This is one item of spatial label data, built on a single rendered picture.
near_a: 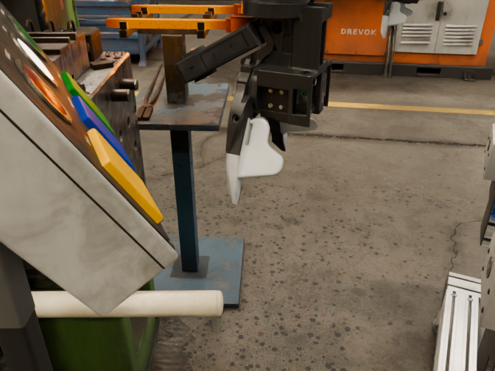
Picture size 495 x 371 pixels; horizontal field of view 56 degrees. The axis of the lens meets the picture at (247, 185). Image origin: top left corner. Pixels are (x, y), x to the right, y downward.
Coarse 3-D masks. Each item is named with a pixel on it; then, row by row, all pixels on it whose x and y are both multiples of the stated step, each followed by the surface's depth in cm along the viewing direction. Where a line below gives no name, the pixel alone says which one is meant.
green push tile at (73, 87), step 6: (66, 72) 57; (66, 78) 54; (72, 78) 58; (66, 84) 53; (72, 84) 53; (72, 90) 51; (78, 90) 53; (84, 96) 54; (90, 102) 56; (90, 108) 53; (96, 108) 58; (96, 114) 54; (102, 114) 60; (102, 120) 54; (108, 126) 55
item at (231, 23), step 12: (108, 24) 127; (132, 24) 127; (144, 24) 127; (156, 24) 126; (168, 24) 126; (180, 24) 126; (192, 24) 126; (216, 24) 125; (228, 24) 124; (240, 24) 126
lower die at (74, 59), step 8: (32, 32) 97; (40, 32) 97; (48, 32) 97; (56, 32) 97; (64, 32) 97; (72, 32) 97; (80, 32) 101; (40, 40) 93; (48, 40) 93; (56, 40) 93; (64, 40) 93; (80, 40) 100; (48, 48) 89; (56, 48) 89; (64, 48) 91; (72, 48) 95; (80, 48) 100; (48, 56) 88; (56, 56) 88; (64, 56) 91; (72, 56) 95; (80, 56) 100; (56, 64) 87; (64, 64) 91; (72, 64) 95; (80, 64) 100; (88, 64) 105; (72, 72) 95; (80, 72) 100
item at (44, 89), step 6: (24, 66) 34; (30, 72) 34; (36, 78) 34; (36, 84) 33; (42, 84) 34; (42, 90) 33; (48, 90) 35; (48, 96) 33; (54, 96) 35; (54, 102) 34; (60, 108) 35; (66, 114) 36
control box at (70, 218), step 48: (0, 48) 32; (0, 96) 27; (0, 144) 28; (48, 144) 30; (0, 192) 30; (48, 192) 31; (96, 192) 33; (0, 240) 31; (48, 240) 33; (96, 240) 34; (144, 240) 36; (96, 288) 36
